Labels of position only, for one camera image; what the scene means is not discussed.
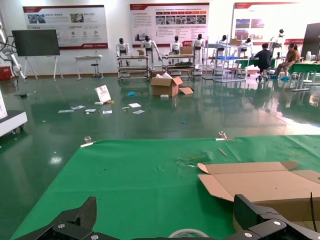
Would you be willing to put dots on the seated person black shirt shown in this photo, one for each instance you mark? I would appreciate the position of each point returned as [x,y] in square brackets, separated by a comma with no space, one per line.
[263,58]

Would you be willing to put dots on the white narrow table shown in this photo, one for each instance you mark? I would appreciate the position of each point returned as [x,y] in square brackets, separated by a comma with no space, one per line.
[88,58]

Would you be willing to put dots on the black stool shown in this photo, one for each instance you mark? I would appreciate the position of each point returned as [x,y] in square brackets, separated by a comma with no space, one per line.
[95,66]

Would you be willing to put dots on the large open cardboard box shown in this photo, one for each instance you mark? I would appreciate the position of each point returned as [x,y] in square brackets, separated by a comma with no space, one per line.
[162,88]

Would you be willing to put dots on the green topped work table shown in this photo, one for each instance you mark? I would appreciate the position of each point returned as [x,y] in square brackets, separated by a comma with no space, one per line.
[305,67]

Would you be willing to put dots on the paper sheet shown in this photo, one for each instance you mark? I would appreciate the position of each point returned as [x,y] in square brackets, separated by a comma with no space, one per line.
[135,105]
[78,107]
[90,110]
[65,111]
[107,112]

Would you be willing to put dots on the blue cap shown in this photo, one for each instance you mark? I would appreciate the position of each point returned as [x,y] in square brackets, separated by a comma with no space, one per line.
[131,94]

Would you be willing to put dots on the open flat cardboard box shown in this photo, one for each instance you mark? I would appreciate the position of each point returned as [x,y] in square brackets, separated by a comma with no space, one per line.
[262,182]

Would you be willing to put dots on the metal cloth clip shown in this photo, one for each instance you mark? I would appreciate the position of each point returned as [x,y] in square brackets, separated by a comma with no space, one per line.
[223,137]
[87,142]

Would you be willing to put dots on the black standing panel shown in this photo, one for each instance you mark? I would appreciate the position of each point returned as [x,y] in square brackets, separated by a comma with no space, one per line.
[312,37]

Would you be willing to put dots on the white red paper bag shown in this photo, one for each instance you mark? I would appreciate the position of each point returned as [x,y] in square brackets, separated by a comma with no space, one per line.
[103,93]

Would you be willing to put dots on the white desk fan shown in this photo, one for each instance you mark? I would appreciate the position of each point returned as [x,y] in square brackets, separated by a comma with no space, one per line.
[310,55]

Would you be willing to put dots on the small cardboard box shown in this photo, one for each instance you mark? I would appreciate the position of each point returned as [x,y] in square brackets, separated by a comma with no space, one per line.
[186,50]
[140,52]
[235,42]

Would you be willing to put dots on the clear tape roll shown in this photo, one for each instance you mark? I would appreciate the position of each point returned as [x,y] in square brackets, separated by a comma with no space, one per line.
[175,233]

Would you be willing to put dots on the white humanoid robot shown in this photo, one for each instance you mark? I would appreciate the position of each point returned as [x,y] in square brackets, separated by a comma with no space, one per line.
[148,45]
[248,43]
[223,41]
[122,47]
[198,45]
[176,46]
[280,38]

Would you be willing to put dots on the white red wall poster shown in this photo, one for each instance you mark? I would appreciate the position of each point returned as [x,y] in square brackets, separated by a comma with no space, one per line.
[170,15]
[82,25]
[275,15]

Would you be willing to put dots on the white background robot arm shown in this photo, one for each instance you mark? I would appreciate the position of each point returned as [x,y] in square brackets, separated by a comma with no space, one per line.
[15,62]

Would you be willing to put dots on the red box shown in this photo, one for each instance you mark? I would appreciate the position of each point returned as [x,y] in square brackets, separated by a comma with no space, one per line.
[4,73]

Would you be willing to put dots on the green table cloth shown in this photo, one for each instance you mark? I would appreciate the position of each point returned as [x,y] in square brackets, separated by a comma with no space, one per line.
[125,180]

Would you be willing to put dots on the clear plastic scrap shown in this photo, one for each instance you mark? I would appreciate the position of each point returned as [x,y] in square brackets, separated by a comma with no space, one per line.
[195,158]

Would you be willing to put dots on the loose cardboard piece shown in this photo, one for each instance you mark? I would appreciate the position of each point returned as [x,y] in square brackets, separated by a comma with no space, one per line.
[186,90]

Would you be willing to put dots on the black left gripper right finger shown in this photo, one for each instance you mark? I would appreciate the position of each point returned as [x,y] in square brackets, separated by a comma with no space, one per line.
[260,222]

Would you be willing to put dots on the black screen on stand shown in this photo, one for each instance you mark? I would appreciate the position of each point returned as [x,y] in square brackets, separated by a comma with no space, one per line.
[35,42]

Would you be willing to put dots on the small wooden stick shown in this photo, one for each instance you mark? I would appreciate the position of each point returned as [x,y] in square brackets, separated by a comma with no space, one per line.
[222,151]

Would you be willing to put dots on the white foam block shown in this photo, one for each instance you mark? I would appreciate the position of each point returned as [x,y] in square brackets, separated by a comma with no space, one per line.
[164,96]

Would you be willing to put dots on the seated person brown shirt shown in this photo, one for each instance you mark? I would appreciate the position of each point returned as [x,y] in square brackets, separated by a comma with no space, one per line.
[292,56]

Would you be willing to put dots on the white machine base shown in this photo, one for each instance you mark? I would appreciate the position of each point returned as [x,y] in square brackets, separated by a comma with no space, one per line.
[12,120]

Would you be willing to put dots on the metal rack cart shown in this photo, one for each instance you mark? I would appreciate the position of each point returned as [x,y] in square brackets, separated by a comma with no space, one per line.
[225,58]
[178,65]
[132,70]

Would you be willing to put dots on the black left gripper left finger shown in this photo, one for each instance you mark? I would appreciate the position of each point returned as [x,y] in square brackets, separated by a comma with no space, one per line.
[75,222]

